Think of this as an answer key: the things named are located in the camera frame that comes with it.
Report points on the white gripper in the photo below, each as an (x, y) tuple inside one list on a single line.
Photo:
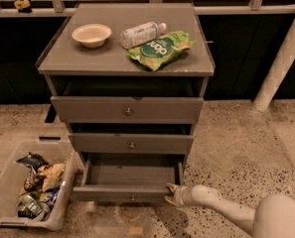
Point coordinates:
[(182, 195)]

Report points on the grey bottom drawer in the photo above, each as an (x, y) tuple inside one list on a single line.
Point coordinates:
[(109, 177)]

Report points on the grey drawer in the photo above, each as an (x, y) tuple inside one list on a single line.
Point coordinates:
[(131, 143), (109, 177), (145, 110)]

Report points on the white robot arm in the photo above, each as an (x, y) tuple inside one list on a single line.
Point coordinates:
[(274, 216)]

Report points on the grey middle drawer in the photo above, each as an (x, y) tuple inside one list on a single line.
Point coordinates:
[(131, 143)]

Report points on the grey drawer cabinet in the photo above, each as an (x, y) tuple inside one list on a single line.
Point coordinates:
[(71, 69)]

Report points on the grey top drawer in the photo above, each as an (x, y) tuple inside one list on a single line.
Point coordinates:
[(145, 110)]

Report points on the blue white soda can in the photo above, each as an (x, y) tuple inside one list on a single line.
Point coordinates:
[(49, 201)]

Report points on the yellow chip bag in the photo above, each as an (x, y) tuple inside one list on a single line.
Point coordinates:
[(52, 175)]

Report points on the brown snack bag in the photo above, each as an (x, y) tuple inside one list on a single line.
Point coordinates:
[(33, 182)]

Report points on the clear plastic bin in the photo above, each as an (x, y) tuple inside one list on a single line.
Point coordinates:
[(13, 175)]

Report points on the dark blue chip bag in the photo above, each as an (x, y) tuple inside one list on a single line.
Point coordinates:
[(33, 161)]

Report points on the green snack bag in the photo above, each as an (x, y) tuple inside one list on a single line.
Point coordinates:
[(162, 50)]

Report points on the clear plastic bottle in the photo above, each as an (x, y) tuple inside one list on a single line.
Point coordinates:
[(141, 34)]

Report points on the white paper bowl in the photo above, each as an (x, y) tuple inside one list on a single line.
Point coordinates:
[(92, 35)]

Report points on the white diagonal pillar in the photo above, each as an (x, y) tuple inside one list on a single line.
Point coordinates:
[(277, 72)]

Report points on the yellow black toy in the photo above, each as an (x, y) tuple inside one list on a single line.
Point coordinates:
[(23, 6)]

